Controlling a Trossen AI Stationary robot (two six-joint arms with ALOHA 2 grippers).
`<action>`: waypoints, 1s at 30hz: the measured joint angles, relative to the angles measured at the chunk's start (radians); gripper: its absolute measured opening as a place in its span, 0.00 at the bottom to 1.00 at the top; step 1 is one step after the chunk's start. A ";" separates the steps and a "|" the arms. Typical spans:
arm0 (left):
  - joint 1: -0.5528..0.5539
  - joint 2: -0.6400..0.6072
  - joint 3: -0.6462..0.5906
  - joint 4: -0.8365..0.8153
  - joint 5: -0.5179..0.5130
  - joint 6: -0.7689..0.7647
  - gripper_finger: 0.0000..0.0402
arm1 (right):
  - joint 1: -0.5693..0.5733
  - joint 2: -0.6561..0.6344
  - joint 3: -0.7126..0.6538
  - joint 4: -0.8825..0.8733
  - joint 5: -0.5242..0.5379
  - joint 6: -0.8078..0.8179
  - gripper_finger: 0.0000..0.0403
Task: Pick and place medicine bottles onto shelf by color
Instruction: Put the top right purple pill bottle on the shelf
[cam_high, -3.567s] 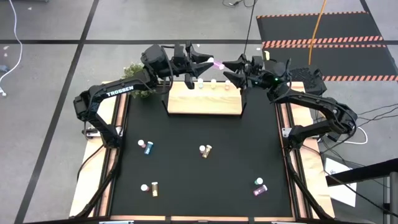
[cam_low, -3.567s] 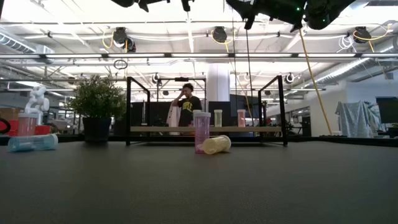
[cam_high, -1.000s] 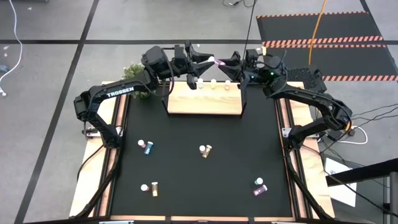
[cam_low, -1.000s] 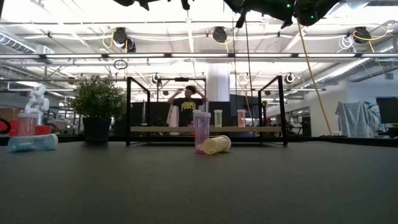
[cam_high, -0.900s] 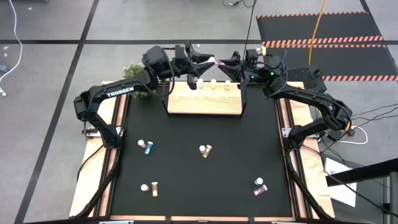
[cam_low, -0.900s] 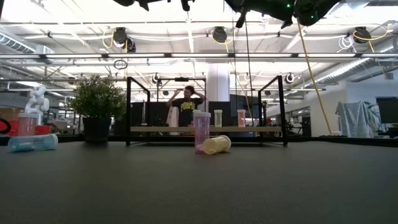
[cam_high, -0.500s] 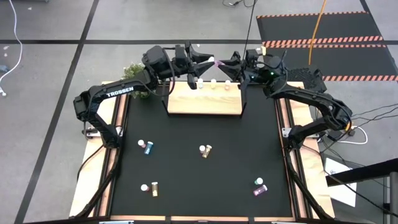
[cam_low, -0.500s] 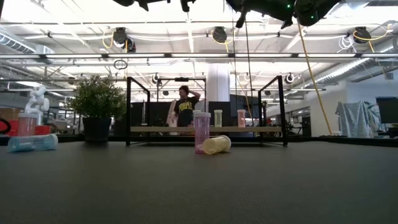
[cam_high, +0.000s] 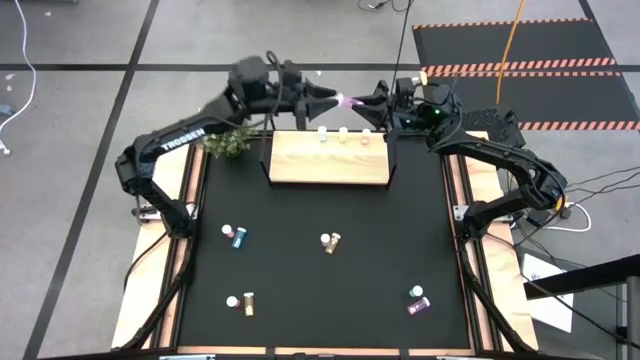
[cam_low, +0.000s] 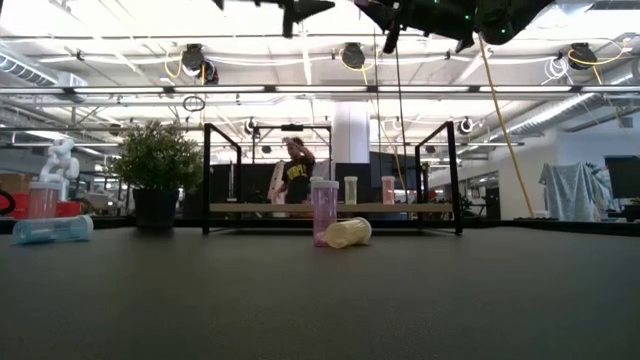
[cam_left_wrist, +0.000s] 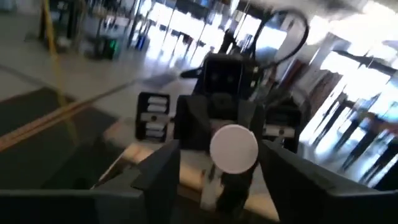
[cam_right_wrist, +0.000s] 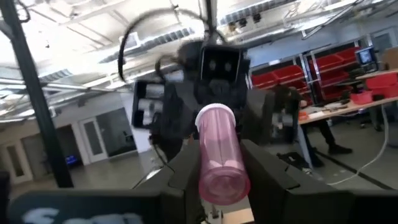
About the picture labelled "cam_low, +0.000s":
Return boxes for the thin black hanging cable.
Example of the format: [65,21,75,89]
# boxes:
[372,29,383,177]

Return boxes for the long ceiling light strip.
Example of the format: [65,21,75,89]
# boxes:
[0,84,640,97]

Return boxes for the grey cloth cover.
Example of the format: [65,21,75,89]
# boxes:
[538,160,615,223]

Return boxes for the yellow medicine bottle white cap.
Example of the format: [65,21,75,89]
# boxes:
[324,217,373,250]
[343,176,359,206]

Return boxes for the orange medicine bottle white cap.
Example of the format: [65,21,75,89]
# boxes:
[381,175,396,206]

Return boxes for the black hanging ring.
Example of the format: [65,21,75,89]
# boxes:
[181,95,207,113]

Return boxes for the pink medicine bottle white cap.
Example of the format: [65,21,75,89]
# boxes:
[311,180,340,248]

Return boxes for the black computer monitor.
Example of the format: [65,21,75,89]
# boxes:
[368,151,419,192]
[603,154,640,200]

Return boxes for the person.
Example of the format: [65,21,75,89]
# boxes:
[279,135,317,205]

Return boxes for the yellow hanging cable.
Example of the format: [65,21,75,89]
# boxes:
[477,37,537,220]

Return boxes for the wooden shelf black metal frame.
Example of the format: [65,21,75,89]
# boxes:
[201,121,464,237]

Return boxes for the red box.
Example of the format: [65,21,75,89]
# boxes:
[0,192,84,220]

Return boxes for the white bag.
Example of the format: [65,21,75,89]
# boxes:
[268,159,287,206]

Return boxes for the dark table mat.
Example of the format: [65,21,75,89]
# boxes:
[0,227,640,360]

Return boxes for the green potted plant black pot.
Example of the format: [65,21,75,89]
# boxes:
[107,119,205,232]

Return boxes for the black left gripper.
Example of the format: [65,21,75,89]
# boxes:
[252,0,336,39]

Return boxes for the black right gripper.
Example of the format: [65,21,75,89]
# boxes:
[354,0,479,54]

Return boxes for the silver ventilation duct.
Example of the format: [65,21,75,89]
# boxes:
[492,92,640,144]
[0,49,89,90]

